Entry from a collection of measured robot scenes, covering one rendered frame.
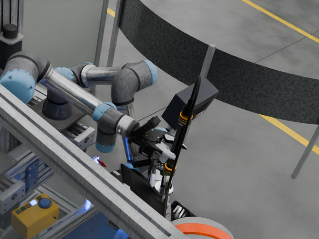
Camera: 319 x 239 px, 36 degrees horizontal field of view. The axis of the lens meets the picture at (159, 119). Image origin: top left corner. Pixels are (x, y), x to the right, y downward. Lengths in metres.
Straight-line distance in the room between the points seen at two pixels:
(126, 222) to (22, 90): 1.00
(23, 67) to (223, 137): 2.82
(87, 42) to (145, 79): 1.99
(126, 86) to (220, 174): 2.03
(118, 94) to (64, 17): 1.76
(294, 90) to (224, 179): 0.89
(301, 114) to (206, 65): 0.81
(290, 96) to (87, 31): 1.66
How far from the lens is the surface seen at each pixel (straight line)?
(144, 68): 2.12
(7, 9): 2.12
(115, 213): 0.78
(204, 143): 4.16
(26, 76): 1.69
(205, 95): 2.50
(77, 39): 3.95
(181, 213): 1.85
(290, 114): 3.77
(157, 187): 1.84
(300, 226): 3.85
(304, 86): 3.64
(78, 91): 1.88
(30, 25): 3.55
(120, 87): 2.05
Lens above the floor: 2.62
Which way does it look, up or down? 38 degrees down
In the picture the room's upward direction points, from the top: 15 degrees clockwise
